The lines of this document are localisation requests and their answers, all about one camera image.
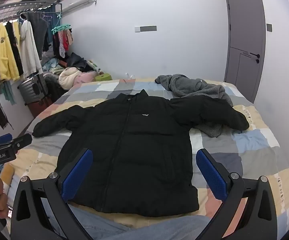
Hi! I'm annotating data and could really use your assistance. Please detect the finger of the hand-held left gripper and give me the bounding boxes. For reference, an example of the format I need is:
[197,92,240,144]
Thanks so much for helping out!
[0,133,13,145]
[12,133,33,153]

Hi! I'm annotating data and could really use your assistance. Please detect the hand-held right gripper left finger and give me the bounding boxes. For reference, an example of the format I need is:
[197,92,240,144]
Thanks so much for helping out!
[11,148,95,240]

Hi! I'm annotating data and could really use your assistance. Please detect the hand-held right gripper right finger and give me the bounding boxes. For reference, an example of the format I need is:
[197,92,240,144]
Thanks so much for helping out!
[196,148,277,240]

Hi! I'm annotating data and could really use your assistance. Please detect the black puffer jacket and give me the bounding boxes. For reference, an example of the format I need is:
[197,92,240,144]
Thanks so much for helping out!
[33,89,250,218]

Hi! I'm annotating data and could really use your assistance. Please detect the pile of clothes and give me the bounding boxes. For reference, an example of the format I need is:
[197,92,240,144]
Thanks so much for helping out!
[41,51,95,90]

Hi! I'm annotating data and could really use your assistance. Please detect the hanging small clothes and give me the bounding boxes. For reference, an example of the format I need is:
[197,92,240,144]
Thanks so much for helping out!
[52,29,73,58]

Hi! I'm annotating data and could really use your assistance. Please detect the red suitcase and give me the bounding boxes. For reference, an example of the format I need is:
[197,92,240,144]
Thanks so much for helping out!
[28,97,53,118]

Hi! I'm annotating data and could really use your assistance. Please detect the teal hanging cloth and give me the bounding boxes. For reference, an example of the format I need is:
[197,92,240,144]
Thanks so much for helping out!
[0,80,17,105]

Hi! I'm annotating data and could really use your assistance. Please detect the bed with checked sheet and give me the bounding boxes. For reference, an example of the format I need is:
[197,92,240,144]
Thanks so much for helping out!
[0,77,289,233]

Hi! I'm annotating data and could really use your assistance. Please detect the silver suitcase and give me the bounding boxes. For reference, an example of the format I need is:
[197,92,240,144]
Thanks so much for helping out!
[18,73,49,104]

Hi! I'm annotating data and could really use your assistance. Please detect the cream plush garment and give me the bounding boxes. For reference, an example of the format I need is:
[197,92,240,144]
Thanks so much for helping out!
[59,67,82,90]

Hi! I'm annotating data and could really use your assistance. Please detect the person's jeans leg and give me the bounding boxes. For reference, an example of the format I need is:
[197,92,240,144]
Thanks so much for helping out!
[69,204,210,240]

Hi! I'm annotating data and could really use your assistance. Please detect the yellow fleece robe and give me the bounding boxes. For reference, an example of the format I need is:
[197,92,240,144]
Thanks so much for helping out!
[0,21,25,82]

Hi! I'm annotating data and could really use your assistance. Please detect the black scarf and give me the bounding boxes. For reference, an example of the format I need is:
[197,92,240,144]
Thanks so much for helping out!
[5,21,24,75]

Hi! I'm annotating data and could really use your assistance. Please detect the grey fleece jacket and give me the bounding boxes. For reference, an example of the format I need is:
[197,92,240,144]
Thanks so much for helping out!
[155,74,233,138]

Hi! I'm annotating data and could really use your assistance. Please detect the white hoodie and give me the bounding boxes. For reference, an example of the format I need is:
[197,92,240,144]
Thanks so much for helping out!
[19,20,43,77]

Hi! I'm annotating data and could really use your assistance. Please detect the pink cloth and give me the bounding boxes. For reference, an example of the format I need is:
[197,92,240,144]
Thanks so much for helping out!
[74,71,97,85]

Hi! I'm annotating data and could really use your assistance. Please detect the green tissue box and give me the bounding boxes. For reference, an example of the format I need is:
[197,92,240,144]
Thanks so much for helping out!
[95,72,113,82]

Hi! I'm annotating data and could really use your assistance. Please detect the white bottle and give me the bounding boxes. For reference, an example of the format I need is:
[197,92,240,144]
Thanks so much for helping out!
[88,60,101,73]

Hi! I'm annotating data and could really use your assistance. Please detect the dark grey hanging garment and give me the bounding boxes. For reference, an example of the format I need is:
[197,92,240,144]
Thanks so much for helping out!
[24,11,50,60]

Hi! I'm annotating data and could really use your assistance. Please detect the teal clip hanger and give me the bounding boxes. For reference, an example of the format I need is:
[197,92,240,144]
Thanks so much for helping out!
[51,24,71,33]

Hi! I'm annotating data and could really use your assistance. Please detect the grey door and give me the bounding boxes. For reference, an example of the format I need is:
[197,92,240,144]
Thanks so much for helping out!
[224,0,266,103]

